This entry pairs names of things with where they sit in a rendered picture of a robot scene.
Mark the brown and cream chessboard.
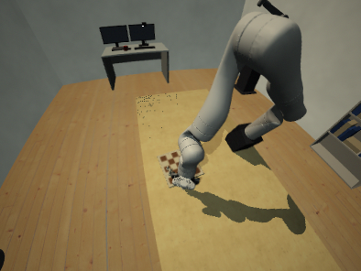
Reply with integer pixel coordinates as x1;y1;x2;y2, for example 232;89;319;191
157;149;203;188

